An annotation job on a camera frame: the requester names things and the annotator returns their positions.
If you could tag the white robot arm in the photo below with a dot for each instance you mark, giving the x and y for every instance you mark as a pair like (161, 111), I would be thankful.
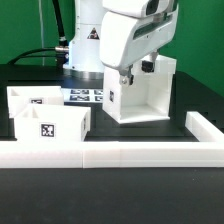
(84, 48)

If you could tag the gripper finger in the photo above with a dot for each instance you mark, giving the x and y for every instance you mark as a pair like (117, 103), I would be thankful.
(149, 64)
(126, 77)

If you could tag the fiducial tag sheet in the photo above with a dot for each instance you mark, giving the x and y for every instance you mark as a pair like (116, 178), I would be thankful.
(83, 95)

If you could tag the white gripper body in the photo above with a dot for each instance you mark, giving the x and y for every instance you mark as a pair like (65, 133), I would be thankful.
(132, 29)

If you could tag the white drawer with knob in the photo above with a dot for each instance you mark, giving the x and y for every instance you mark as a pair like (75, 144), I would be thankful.
(41, 122)

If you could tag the white L-shaped fence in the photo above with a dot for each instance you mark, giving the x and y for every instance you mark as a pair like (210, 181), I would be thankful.
(206, 151)

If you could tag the white drawer cabinet box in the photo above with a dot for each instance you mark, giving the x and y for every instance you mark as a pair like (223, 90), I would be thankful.
(147, 99)

